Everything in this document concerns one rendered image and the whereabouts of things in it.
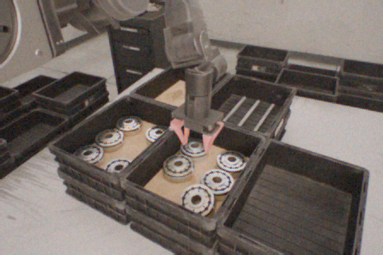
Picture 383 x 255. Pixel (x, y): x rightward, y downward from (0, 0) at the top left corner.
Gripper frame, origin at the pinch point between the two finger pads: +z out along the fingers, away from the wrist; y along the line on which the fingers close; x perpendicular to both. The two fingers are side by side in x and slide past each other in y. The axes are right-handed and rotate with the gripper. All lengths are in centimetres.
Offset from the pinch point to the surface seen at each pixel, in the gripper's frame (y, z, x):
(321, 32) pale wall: 21, 54, -350
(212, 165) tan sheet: 4.4, 23.2, -20.4
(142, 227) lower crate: 14.2, 32.9, 6.5
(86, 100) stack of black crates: 120, 51, -65
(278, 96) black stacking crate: -2, 16, -70
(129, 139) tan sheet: 38.4, 23.3, -16.9
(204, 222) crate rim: -7.5, 14.6, 8.1
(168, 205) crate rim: 2.7, 14.9, 8.3
